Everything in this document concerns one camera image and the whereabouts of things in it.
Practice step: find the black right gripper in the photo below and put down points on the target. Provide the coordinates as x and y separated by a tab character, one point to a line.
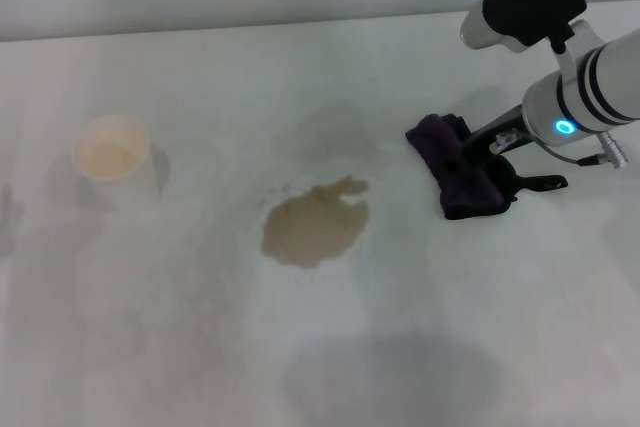
495	127

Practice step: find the purple rag with black edge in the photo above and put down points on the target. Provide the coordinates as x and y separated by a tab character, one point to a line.
467	192

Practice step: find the white paper cup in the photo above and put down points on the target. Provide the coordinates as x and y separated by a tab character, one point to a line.
117	162

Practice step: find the brown water stain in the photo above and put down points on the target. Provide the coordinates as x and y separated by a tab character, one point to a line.
312	227

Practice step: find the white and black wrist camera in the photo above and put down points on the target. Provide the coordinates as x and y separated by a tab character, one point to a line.
530	2

